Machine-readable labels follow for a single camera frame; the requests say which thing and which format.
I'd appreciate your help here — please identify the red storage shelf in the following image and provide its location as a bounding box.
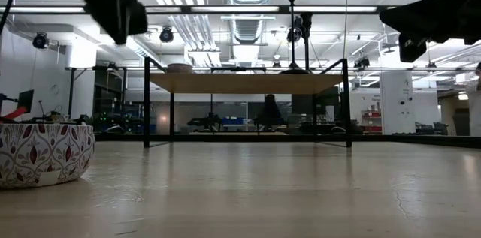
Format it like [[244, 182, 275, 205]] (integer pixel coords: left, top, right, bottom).
[[361, 108, 383, 134]]

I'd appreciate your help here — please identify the black ceiling spotlight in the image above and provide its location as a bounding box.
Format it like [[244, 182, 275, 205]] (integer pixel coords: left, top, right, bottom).
[[286, 26, 304, 44], [352, 56, 371, 70], [32, 32, 50, 50], [159, 26, 175, 44]]

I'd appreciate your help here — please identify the blue storage bin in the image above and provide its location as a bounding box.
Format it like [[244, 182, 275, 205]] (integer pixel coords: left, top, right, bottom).
[[221, 116, 246, 126]]

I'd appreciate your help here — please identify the wooden shelf with black legs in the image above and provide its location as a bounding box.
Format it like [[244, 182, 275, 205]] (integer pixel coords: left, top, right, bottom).
[[142, 56, 353, 149]]

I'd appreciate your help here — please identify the silver ceiling air duct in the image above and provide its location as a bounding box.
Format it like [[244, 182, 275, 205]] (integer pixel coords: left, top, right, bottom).
[[221, 0, 277, 62]]

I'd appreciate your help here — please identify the black computer monitor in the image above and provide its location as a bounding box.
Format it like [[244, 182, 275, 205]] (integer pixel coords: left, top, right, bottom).
[[17, 89, 35, 114]]

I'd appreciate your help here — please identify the black overhead bar with lights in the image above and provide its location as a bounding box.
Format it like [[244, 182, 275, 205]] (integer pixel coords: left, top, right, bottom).
[[0, 4, 399, 16]]

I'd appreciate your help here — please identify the black metal rig frame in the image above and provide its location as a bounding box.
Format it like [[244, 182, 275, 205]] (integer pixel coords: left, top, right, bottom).
[[93, 133, 481, 149]]

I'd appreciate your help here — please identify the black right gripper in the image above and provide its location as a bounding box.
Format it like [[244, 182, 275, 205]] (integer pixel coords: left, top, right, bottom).
[[379, 0, 481, 63]]

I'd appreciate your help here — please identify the black office chair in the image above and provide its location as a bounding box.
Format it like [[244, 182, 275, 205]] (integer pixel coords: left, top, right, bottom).
[[257, 93, 286, 134]]

